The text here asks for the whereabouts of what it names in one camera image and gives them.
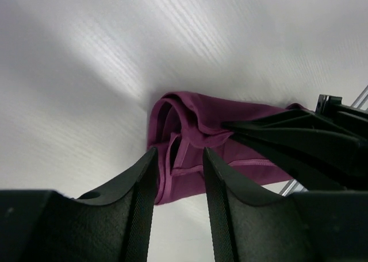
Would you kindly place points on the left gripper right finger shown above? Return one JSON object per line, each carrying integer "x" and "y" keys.
{"x": 251, "y": 223}

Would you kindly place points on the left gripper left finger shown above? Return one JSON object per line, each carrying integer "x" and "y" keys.
{"x": 109, "y": 223}

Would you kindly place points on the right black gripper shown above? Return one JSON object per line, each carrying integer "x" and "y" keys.
{"x": 279, "y": 137}

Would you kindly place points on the purple satin napkin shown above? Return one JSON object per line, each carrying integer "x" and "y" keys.
{"x": 182, "y": 124}

